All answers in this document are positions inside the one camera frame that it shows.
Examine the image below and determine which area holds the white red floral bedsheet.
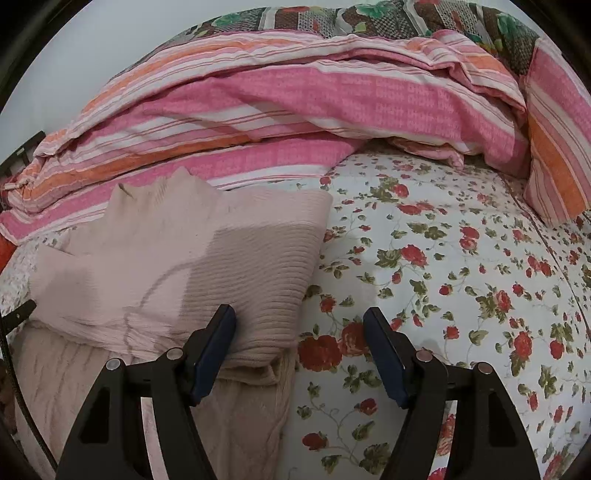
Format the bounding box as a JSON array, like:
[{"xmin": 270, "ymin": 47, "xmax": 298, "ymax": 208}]
[{"xmin": 0, "ymin": 149, "xmax": 591, "ymax": 480}]

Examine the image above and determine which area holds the dark wooden headboard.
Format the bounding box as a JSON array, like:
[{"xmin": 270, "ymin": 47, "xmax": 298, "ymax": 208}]
[{"xmin": 0, "ymin": 131, "xmax": 46, "ymax": 184}]

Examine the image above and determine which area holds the pale pink knit sweater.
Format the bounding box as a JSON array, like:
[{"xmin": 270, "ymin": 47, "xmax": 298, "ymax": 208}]
[{"xmin": 16, "ymin": 169, "xmax": 332, "ymax": 479}]

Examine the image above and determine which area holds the dark floral patchwork quilt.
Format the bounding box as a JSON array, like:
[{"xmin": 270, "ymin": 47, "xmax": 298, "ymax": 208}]
[{"xmin": 168, "ymin": 0, "xmax": 539, "ymax": 76}]

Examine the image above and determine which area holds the pink orange striped blanket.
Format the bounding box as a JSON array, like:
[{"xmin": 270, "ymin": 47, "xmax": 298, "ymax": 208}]
[{"xmin": 1, "ymin": 30, "xmax": 590, "ymax": 243}]

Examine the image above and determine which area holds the red orange pillow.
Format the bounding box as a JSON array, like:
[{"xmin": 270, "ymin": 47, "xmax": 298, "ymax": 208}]
[{"xmin": 0, "ymin": 236, "xmax": 16, "ymax": 272}]

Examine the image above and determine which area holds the black cable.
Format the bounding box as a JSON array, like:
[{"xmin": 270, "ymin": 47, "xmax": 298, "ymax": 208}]
[{"xmin": 0, "ymin": 322, "xmax": 59, "ymax": 474}]

